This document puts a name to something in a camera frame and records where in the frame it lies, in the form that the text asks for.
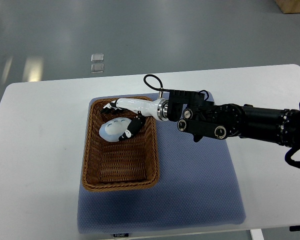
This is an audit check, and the white table leg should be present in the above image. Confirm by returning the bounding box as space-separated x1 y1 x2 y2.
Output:
250 229 265 240

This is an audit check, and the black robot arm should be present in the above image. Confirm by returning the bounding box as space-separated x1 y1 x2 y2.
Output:
101 90 300 150

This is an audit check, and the blue fabric mat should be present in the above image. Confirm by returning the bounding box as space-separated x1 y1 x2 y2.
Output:
77 122 246 234

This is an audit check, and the brown wicker basket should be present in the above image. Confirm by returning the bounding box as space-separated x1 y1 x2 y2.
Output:
81 97 160 192

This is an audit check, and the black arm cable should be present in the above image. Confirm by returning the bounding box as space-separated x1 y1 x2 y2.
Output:
143 74 300 171

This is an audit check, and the black table control panel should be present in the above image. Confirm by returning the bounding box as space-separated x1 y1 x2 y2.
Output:
289 225 300 232

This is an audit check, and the wooden box corner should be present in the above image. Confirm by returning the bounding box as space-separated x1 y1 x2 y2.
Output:
275 0 300 14

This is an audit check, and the floor socket plate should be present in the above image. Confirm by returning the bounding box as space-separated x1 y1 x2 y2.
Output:
91 63 105 73
90 53 104 62

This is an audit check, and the lower floor socket plate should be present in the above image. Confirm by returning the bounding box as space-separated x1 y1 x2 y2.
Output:
91 63 105 73

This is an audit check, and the upper floor socket plate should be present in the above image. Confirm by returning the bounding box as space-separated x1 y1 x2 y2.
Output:
90 53 104 62

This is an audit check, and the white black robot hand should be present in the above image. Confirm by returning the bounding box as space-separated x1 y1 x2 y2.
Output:
101 98 168 141

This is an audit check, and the light blue plush toy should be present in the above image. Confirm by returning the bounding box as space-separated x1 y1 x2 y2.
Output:
99 117 132 143

